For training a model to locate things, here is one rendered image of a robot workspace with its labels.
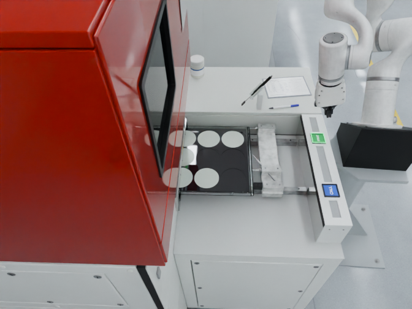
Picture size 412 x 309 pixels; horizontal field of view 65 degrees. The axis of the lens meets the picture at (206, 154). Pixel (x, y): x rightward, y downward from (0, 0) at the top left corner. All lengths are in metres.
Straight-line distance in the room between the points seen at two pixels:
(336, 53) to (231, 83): 0.67
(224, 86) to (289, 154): 0.46
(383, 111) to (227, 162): 0.66
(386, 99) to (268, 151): 0.51
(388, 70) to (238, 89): 0.64
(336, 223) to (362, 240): 1.14
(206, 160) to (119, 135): 0.97
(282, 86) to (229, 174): 0.56
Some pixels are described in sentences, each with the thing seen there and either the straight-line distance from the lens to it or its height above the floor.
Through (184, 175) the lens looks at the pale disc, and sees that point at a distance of 1.33.
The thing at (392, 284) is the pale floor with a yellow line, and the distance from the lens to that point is 2.32.
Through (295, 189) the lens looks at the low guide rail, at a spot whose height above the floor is 0.85.
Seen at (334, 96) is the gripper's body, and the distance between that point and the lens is 1.25.
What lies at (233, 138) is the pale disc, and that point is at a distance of 1.45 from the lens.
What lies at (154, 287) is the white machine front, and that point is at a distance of 0.95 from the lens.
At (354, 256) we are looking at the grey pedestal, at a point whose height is 0.01.
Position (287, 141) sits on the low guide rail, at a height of 0.85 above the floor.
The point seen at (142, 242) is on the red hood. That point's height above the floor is 1.36.
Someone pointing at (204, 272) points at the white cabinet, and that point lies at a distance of 1.42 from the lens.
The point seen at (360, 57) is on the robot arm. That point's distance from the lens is 1.14.
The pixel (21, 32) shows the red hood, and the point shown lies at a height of 1.82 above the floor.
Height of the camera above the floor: 1.97
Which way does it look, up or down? 50 degrees down
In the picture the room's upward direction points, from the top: 2 degrees counter-clockwise
